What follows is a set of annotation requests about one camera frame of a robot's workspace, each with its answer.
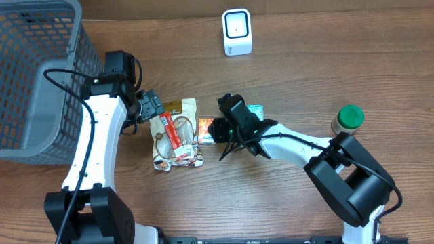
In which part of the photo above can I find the orange tissue pack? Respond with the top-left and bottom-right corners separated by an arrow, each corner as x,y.
198,118 -> 215,145

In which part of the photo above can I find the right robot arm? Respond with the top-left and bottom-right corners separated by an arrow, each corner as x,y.
208,94 -> 403,243

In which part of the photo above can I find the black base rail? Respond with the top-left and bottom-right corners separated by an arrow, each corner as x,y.
159,235 -> 410,244

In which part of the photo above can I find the grey plastic shopping basket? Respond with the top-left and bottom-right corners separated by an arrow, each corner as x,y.
1,0 -> 103,165

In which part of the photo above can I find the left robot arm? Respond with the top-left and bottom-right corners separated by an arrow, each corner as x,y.
44,50 -> 168,243

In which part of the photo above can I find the red white snack bar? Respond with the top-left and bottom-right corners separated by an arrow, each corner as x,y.
159,112 -> 188,160

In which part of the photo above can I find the white barcode scanner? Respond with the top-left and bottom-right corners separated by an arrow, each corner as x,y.
222,8 -> 253,56

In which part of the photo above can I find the teal wet wipes pack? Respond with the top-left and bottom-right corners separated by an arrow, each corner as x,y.
247,104 -> 264,121

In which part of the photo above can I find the green lid jar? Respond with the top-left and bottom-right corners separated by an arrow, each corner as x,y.
331,104 -> 365,134

